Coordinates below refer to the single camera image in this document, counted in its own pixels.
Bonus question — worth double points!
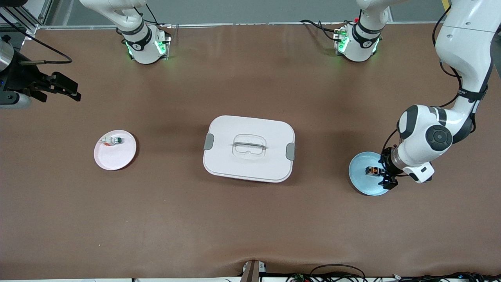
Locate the white lidded box grey clips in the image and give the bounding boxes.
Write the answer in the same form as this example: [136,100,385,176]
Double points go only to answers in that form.
[203,115,296,183]

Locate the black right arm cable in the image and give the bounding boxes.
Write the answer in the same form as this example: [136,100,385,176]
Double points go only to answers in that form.
[0,14,73,64]

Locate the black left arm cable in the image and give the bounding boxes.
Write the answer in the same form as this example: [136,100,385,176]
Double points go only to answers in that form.
[380,4,464,157]

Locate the pale pink round plate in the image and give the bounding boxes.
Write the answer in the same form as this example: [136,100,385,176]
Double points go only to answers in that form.
[94,130,137,171]

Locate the black arm base cable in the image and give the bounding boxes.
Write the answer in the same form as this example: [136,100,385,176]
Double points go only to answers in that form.
[301,20,342,40]

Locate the aluminium profile bracket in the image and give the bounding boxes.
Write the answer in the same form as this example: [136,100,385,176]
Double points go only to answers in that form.
[241,260,267,282]

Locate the light blue round plate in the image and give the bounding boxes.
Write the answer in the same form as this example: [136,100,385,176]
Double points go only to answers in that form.
[348,152,395,196]

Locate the black cable bundle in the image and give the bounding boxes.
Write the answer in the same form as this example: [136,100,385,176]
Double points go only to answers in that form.
[286,272,501,282]

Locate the black cable loop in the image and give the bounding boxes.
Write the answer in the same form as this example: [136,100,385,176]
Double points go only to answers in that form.
[309,264,366,282]

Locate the aluminium frame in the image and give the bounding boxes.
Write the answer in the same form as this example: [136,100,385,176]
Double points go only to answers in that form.
[0,0,53,35]

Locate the aluminium table edge rail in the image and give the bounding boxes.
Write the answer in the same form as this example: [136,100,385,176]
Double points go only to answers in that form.
[24,22,443,30]

